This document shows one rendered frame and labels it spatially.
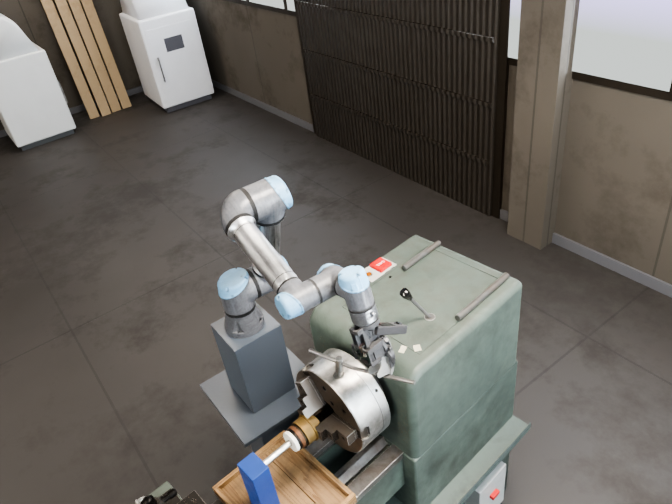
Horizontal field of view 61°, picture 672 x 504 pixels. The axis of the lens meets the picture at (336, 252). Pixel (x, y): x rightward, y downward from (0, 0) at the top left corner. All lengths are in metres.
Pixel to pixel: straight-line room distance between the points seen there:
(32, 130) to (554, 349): 6.29
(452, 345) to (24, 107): 6.59
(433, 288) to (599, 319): 1.99
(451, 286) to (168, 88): 6.12
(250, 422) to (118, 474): 1.22
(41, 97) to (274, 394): 5.95
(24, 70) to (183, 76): 1.76
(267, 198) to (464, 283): 0.74
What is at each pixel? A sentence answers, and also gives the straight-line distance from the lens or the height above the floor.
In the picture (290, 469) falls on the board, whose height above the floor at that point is 0.88.
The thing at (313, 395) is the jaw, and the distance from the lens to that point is 1.85.
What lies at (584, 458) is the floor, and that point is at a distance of 3.18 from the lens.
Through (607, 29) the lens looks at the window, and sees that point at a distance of 3.71.
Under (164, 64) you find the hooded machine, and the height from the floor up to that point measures 0.60.
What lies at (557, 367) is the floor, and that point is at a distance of 3.53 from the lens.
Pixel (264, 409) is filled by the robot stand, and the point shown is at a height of 0.75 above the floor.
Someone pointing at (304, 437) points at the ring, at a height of 1.10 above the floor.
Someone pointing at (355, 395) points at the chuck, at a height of 1.20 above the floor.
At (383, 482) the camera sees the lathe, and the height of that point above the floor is 0.81.
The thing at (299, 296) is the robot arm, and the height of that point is 1.58.
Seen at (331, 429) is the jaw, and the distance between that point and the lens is 1.83.
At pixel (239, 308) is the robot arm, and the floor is 1.23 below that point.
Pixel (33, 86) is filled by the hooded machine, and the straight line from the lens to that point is 7.72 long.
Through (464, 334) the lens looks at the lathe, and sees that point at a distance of 1.87.
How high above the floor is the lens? 2.54
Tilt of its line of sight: 35 degrees down
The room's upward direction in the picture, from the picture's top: 8 degrees counter-clockwise
